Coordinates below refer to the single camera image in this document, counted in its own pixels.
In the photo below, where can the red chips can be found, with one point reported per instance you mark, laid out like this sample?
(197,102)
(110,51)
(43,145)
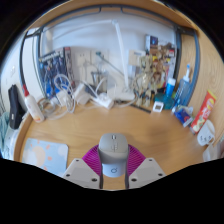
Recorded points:
(204,111)

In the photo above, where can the colourful printed box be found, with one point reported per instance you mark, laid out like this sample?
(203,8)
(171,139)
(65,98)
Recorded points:
(166,50)

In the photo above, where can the white lotion bottle red cap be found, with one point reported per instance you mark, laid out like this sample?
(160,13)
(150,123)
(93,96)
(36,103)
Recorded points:
(34,106)

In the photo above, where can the teal round container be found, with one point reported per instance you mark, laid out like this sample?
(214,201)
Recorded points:
(165,101)

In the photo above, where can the robot model kit box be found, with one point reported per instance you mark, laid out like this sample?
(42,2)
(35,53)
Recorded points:
(53,70)

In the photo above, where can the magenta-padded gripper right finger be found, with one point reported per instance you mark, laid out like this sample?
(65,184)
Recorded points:
(146,170)

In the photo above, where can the clear plastic cup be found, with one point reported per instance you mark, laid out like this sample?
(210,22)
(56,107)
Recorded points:
(213,152)

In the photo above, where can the blue spray bottle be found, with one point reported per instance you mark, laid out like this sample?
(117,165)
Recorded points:
(182,91)

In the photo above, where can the light blue sun-print mouse pad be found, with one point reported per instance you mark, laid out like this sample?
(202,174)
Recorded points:
(43,155)

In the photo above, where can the white wall outlet plate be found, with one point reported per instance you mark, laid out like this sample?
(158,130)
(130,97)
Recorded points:
(83,58)

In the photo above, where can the wooden robot figure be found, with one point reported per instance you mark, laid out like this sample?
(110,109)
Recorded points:
(145,80)

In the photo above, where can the black bag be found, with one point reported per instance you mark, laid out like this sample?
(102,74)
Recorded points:
(15,110)

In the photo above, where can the blue bottle white cap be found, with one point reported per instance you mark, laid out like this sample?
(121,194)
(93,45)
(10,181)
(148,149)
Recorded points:
(170,88)

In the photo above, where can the white power adapter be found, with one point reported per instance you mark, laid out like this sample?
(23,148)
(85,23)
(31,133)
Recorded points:
(81,95)

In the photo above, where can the small white cube charger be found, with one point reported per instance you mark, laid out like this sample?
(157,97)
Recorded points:
(62,98)

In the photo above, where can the metal cup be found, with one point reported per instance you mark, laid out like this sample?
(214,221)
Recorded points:
(99,78)

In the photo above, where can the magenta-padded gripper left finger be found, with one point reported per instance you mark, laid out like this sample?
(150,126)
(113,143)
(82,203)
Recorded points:
(80,170)

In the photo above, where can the white mug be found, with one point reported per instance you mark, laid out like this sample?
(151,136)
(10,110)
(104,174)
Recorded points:
(206,133)

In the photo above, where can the grey white computer mouse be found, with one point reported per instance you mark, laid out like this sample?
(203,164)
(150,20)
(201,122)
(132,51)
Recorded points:
(113,150)

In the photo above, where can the small white square clock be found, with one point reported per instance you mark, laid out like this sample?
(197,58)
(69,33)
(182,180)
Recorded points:
(157,107)

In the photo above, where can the blue snack packet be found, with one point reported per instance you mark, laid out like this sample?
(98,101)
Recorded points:
(183,116)

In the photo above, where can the teal blanket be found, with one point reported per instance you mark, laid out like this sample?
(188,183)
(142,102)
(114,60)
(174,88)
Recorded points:
(3,128)

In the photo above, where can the white power strip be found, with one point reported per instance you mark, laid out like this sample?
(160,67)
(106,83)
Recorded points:
(106,101)

